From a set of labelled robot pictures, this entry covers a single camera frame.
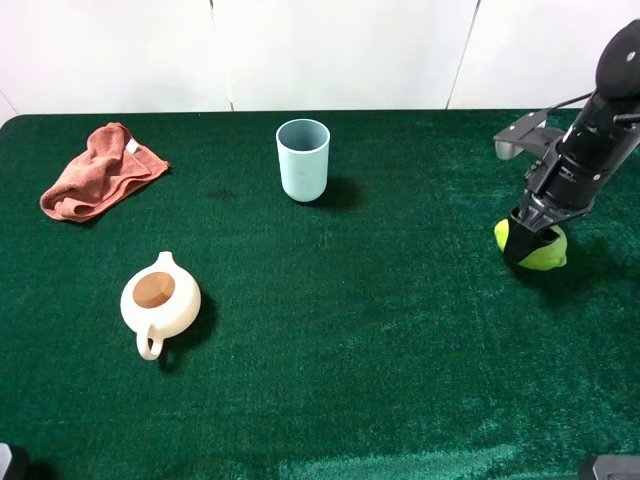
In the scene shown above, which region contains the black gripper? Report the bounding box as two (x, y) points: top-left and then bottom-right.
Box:
(503, 124), (639, 262)

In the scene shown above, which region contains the green lime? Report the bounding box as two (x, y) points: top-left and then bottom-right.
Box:
(494, 219), (567, 271)

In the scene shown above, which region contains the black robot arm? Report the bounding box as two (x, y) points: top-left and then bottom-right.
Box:
(494, 21), (639, 263)

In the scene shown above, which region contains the light blue plastic cup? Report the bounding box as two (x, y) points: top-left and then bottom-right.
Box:
(275, 119), (331, 203)

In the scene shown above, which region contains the cream teapot with wooden lid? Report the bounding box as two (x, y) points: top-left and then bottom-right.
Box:
(120, 251), (201, 361)

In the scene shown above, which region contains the crumpled orange cloth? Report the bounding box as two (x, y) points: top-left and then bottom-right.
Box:
(40, 122), (170, 223)

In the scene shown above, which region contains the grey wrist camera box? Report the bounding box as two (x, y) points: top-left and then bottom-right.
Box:
(493, 109), (565, 160)

